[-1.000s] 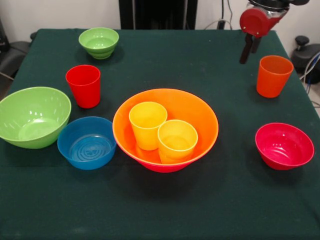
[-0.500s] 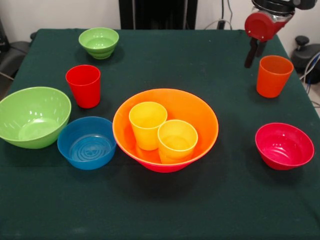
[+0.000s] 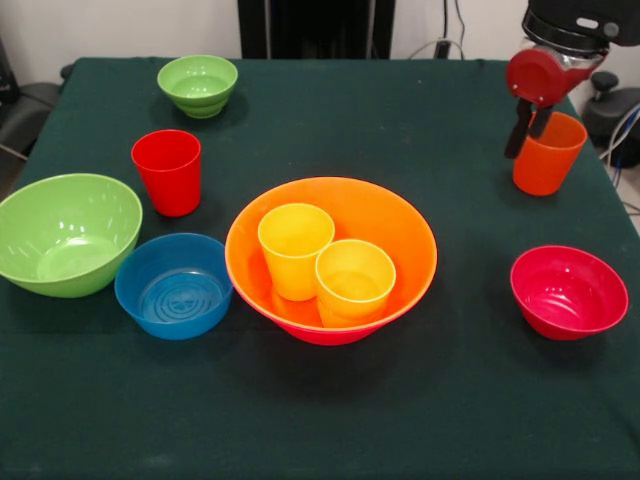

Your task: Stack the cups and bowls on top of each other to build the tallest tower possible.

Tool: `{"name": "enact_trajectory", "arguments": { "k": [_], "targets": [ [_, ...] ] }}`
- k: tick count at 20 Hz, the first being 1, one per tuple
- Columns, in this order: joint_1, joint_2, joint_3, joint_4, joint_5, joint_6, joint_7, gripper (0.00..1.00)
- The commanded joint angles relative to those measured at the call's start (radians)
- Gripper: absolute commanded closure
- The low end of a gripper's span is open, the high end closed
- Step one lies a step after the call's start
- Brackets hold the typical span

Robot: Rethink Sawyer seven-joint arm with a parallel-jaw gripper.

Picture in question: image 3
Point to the large green bowl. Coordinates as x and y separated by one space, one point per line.
65 235

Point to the black equipment base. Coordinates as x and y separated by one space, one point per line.
612 112

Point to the blue bowl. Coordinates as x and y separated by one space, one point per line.
172 327

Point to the small green bowl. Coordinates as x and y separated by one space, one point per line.
197 85

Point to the black power adapter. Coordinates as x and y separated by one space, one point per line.
442 50

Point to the dark green tablecloth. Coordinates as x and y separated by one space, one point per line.
320 400

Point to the red cup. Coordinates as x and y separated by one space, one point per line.
170 190

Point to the black cabinet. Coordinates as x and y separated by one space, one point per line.
320 25

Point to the orange cup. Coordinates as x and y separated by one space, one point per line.
542 170

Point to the large orange bowl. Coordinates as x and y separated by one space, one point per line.
390 220

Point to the black chair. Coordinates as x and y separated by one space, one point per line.
30 110

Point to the red bowl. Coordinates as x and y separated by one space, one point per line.
565 295

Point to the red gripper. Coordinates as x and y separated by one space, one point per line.
537 77

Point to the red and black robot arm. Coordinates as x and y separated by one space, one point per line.
575 22

